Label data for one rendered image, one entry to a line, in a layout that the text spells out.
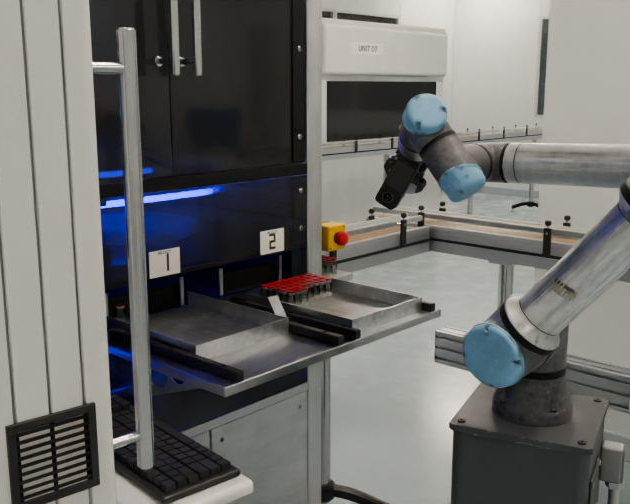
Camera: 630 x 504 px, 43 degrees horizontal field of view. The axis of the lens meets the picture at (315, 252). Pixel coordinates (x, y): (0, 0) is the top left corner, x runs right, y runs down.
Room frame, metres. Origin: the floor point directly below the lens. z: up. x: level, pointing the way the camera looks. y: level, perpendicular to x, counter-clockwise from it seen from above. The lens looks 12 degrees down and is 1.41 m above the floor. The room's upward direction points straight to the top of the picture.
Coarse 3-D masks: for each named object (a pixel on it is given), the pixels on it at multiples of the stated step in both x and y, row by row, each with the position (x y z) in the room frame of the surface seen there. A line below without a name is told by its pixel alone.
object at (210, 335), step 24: (168, 312) 1.83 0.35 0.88; (192, 312) 1.83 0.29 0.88; (216, 312) 1.83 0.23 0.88; (240, 312) 1.77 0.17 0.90; (264, 312) 1.72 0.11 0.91; (168, 336) 1.54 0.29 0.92; (192, 336) 1.64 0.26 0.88; (216, 336) 1.64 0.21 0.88; (240, 336) 1.57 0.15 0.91; (264, 336) 1.62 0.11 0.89
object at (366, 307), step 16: (336, 288) 2.03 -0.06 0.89; (352, 288) 1.99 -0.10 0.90; (368, 288) 1.95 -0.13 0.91; (288, 304) 1.79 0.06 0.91; (320, 304) 1.90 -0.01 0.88; (336, 304) 1.90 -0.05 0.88; (352, 304) 1.90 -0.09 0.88; (368, 304) 1.90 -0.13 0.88; (384, 304) 1.90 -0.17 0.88; (400, 304) 1.78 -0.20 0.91; (416, 304) 1.83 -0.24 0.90; (336, 320) 1.69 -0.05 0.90; (352, 320) 1.66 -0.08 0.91; (368, 320) 1.70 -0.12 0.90; (384, 320) 1.74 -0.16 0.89
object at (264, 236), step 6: (282, 228) 2.03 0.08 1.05; (264, 234) 1.98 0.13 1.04; (276, 234) 2.01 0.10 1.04; (282, 234) 2.03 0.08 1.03; (264, 240) 1.98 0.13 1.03; (270, 240) 2.00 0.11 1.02; (276, 240) 2.01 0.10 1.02; (282, 240) 2.03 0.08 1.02; (264, 246) 1.98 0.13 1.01; (276, 246) 2.01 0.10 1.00; (282, 246) 2.03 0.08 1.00; (264, 252) 1.98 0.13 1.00; (270, 252) 2.00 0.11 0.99
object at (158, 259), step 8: (176, 248) 1.78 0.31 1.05; (152, 256) 1.73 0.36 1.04; (160, 256) 1.74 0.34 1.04; (176, 256) 1.78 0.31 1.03; (152, 264) 1.73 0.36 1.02; (160, 264) 1.74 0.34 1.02; (176, 264) 1.77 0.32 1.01; (152, 272) 1.72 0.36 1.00; (160, 272) 1.74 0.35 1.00; (168, 272) 1.76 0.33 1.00; (176, 272) 1.77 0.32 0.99
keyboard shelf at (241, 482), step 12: (120, 480) 1.15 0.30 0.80; (228, 480) 1.15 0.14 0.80; (240, 480) 1.15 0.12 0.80; (120, 492) 1.11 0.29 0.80; (132, 492) 1.11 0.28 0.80; (144, 492) 1.11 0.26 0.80; (204, 492) 1.11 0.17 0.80; (216, 492) 1.11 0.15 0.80; (228, 492) 1.12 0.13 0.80; (240, 492) 1.13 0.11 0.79
